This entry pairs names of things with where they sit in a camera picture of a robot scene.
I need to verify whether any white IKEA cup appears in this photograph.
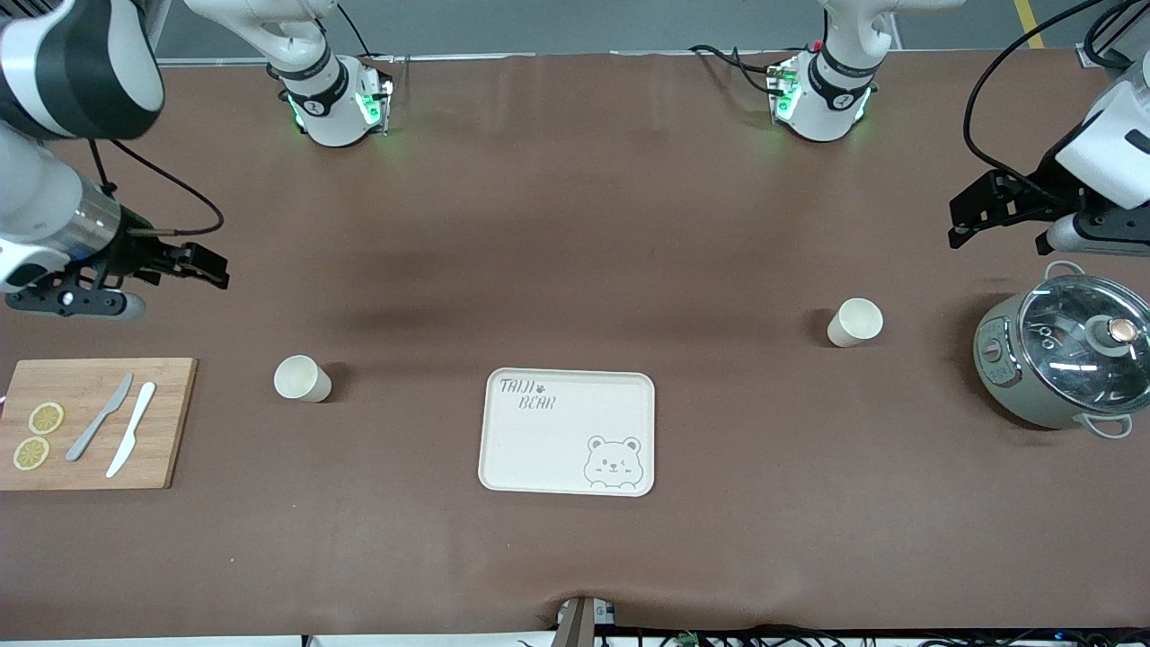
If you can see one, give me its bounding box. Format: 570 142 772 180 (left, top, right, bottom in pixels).
827 297 885 349
274 355 333 403

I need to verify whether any grey electric cooking pot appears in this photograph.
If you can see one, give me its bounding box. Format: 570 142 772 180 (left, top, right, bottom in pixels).
973 261 1150 439

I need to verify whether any glass pot lid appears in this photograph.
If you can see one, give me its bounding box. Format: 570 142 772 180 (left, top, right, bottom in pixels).
1018 274 1150 416

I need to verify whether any wooden cutting board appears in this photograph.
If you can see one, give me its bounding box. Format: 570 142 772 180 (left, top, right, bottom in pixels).
0 358 199 492

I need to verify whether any white plastic knife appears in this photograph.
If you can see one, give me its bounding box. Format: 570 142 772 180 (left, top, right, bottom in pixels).
105 382 157 479

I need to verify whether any grey plastic knife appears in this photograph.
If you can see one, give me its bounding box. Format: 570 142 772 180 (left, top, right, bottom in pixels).
65 373 135 463

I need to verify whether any brown table mat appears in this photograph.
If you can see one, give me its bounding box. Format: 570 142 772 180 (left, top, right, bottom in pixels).
0 49 1150 635

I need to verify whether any cream bear print tray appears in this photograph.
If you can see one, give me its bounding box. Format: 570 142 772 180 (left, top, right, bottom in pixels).
477 368 657 498

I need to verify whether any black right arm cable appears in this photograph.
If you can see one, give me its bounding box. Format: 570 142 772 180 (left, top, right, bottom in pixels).
87 137 226 237

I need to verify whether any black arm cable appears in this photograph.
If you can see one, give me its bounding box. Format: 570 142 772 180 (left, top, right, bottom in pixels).
87 137 226 237
962 0 1124 195

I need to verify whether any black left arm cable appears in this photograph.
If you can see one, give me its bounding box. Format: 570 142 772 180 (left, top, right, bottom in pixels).
962 0 1124 195

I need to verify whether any black looped cable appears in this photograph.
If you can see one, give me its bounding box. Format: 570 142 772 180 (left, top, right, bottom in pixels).
1082 0 1147 72

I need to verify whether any black right base cable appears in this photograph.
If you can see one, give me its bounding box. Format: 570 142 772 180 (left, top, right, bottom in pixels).
336 0 375 60

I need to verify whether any black base cable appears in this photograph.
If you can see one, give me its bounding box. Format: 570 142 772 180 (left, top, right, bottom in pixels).
336 0 375 60
688 43 784 96

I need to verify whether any black left base cable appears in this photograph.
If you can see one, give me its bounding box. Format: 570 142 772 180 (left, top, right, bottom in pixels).
688 43 784 96

